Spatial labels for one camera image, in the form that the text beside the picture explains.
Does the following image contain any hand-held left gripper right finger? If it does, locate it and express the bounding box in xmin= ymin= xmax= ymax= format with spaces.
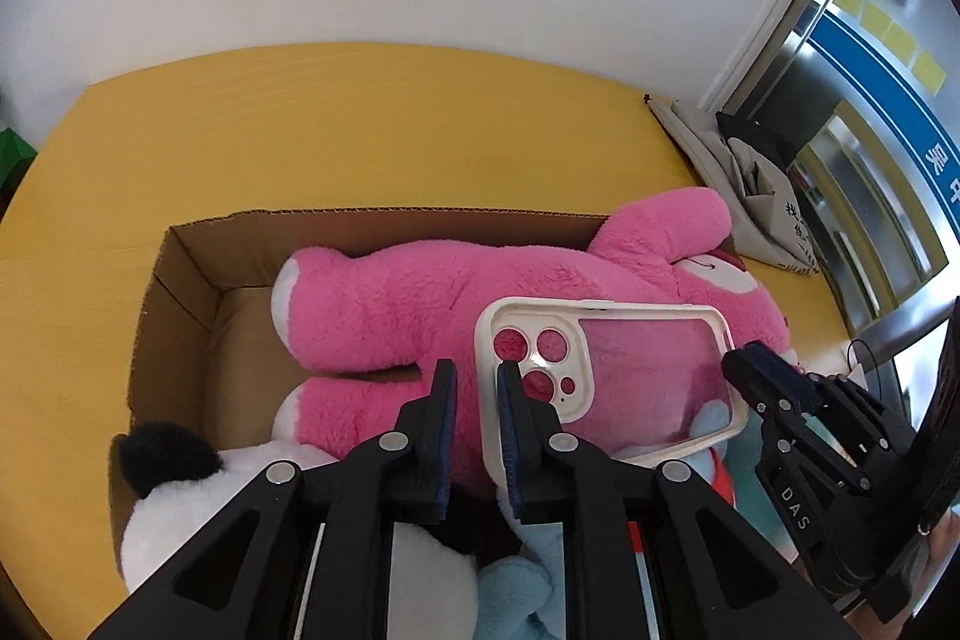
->
xmin=495 ymin=361 xmax=860 ymax=640

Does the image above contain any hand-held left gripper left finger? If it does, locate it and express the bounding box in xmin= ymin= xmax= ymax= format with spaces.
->
xmin=88 ymin=359 xmax=460 ymax=640

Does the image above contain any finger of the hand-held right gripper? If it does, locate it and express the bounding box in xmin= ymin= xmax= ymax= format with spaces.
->
xmin=806 ymin=374 xmax=912 ymax=461
xmin=724 ymin=344 xmax=871 ymax=498

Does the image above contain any white clear phone case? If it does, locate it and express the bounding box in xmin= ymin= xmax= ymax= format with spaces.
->
xmin=474 ymin=296 xmax=749 ymax=470

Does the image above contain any pink plush bear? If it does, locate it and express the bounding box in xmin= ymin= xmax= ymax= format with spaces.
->
xmin=271 ymin=188 xmax=792 ymax=483

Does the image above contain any cardboard box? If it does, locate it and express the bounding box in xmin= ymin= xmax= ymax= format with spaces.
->
xmin=109 ymin=206 xmax=616 ymax=536

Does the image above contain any light blue plush toy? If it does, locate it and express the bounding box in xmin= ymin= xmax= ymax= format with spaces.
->
xmin=476 ymin=400 xmax=766 ymax=640

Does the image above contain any grey tote bag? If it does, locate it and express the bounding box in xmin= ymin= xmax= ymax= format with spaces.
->
xmin=646 ymin=96 xmax=822 ymax=274

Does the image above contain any panda plush toy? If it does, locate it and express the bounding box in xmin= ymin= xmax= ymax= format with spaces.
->
xmin=112 ymin=422 xmax=481 ymax=640

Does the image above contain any blue banner strip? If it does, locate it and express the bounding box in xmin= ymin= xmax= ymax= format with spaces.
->
xmin=806 ymin=14 xmax=960 ymax=229

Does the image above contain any green object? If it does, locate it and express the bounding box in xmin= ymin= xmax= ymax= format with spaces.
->
xmin=0 ymin=92 xmax=38 ymax=184

